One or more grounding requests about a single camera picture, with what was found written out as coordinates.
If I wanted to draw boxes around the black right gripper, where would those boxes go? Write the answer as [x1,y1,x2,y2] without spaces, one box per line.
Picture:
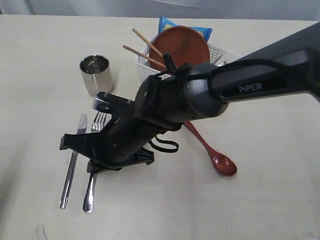
[59,73,182,173]

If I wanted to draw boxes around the silver metal fork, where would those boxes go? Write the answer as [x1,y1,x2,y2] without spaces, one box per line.
[82,111,107,213]

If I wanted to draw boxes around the silver table knife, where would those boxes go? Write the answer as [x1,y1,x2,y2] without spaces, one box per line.
[59,113,88,209]

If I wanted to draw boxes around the stainless steel cup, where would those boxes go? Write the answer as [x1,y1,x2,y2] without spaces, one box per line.
[79,54,115,96]

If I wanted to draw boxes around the red wooden spoon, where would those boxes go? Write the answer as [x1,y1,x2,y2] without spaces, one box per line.
[183,121,238,177]

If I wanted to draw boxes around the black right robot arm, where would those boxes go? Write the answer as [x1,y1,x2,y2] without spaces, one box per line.
[59,23,320,173]

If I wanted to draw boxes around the lower wooden chopstick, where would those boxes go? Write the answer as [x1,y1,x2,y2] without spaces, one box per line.
[122,45,166,69]

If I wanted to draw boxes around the wooden chopstick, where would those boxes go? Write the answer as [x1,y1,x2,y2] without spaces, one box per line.
[132,28,163,58]
[122,45,166,69]

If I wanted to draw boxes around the upper wooden chopstick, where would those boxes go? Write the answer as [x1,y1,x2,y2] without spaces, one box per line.
[132,28,163,58]

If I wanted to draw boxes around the brown round wooden plate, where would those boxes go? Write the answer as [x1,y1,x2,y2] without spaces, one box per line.
[152,26,210,68]

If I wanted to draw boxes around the blue snack packet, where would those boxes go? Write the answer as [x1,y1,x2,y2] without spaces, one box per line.
[158,16,213,42]

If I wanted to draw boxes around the white plastic woven basket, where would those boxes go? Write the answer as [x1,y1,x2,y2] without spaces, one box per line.
[135,44,242,83]

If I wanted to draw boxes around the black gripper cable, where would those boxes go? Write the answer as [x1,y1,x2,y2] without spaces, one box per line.
[148,134,180,154]

